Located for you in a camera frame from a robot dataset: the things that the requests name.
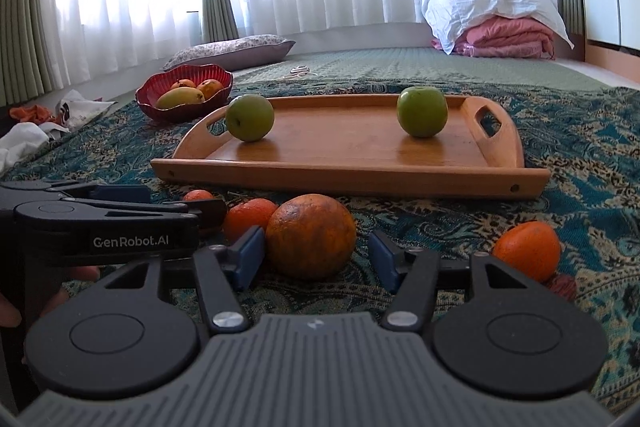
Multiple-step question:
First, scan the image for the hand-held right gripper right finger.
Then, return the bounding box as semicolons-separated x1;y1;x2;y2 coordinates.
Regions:
368;229;546;334

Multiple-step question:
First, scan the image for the yellow mango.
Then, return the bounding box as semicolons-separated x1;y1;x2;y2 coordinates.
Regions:
156;88;206;110

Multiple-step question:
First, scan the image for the large orange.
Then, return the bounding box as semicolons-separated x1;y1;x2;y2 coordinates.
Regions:
265;194;357;280

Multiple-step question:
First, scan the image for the white plastic bag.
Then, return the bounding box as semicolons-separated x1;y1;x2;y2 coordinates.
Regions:
52;89;118;134

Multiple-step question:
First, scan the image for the red ribbed bowl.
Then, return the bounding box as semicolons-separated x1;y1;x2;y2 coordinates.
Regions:
135;63;234;124

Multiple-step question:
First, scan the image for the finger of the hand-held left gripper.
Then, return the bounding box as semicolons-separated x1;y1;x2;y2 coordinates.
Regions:
167;198;229;238
90;185;152;204

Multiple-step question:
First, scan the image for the orange cloth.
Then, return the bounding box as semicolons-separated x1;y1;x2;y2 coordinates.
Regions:
10;104;62;126

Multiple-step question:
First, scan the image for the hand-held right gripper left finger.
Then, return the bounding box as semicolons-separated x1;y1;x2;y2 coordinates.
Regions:
95;226;266;336

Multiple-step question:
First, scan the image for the white cable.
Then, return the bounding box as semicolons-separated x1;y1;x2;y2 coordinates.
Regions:
277;64;321;80

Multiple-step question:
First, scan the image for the white cloth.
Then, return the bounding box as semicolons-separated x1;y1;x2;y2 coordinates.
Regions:
0;122;52;174

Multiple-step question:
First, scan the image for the green quilted mat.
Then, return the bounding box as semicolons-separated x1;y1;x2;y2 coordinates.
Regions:
230;46;632;90

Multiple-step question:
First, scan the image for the folded pink blanket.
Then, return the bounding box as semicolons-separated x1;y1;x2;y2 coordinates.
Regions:
431;17;556;60

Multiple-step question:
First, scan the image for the green apple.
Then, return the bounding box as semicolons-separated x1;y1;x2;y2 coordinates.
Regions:
225;94;275;142
396;87;449;138

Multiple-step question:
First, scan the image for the wooden tray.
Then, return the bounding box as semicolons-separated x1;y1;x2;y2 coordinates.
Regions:
150;93;552;200

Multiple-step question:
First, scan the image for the white duvet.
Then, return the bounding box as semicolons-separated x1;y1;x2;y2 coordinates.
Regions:
415;0;575;55

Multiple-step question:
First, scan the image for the floral pillow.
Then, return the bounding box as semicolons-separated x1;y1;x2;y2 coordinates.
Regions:
163;34;297;72

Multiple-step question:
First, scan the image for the red date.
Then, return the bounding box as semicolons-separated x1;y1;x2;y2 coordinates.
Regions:
547;274;578;304

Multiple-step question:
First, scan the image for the person's left hand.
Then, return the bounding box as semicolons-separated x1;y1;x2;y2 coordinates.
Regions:
0;266;99;329

